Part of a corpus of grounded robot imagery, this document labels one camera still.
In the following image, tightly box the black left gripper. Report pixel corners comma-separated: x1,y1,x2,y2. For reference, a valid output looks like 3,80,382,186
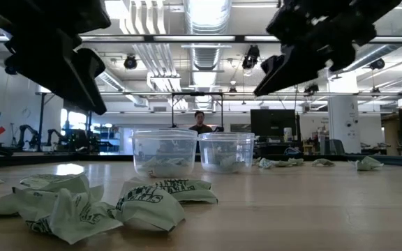
0,0,112,116

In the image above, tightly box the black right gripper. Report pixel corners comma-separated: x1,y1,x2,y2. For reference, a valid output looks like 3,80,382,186
254,0,357,96

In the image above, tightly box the white LED light bar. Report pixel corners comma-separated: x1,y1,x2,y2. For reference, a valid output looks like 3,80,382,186
153,34,237,43
0,34,146,43
244,34,402,43

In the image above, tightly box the large black monitor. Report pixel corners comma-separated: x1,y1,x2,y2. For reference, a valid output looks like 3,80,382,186
250,109,302,140

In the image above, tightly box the white building pillar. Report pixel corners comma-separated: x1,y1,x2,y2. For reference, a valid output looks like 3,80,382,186
327,71,362,155

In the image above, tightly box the clear round plastic container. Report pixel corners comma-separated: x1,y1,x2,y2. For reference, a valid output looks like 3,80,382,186
130,128,199,179
197,131,257,175

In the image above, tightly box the person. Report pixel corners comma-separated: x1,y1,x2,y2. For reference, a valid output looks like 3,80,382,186
189,110,215,135

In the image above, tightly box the background black rig frame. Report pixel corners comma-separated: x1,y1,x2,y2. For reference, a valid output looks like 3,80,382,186
36,91,96,154
170,91,225,129

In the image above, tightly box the silver ceiling air duct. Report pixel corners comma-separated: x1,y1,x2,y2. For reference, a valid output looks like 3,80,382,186
182,0,233,111

